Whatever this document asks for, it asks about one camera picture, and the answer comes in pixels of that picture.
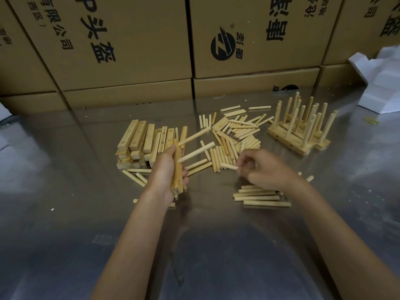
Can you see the pile of drilled wooden bars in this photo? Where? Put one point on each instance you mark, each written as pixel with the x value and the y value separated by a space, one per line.
pixel 128 135

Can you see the pile of wooden dowels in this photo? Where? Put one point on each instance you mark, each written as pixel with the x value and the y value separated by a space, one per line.
pixel 240 129

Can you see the person's right forearm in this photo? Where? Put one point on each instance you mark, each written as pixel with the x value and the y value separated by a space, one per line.
pixel 343 243

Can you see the shiny metal table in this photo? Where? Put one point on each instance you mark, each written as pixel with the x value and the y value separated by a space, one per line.
pixel 62 190

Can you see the drilled wooden block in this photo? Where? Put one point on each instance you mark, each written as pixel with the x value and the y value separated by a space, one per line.
pixel 327 140
pixel 314 146
pixel 325 145
pixel 286 139
pixel 322 130
pixel 178 171
pixel 318 148

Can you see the clear tape patch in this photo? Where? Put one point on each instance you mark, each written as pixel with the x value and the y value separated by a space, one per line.
pixel 106 239

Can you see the stack of brown cardboard boxes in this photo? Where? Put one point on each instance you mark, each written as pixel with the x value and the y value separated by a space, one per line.
pixel 140 43

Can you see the stack of white foam blocks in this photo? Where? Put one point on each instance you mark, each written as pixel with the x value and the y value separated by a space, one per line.
pixel 3 113
pixel 382 90

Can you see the person's right hand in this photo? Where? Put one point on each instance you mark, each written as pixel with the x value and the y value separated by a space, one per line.
pixel 272 171

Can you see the person's left forearm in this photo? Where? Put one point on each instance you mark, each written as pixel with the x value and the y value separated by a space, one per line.
pixel 131 246

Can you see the person's left hand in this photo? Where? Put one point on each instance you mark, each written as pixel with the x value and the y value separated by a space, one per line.
pixel 159 178

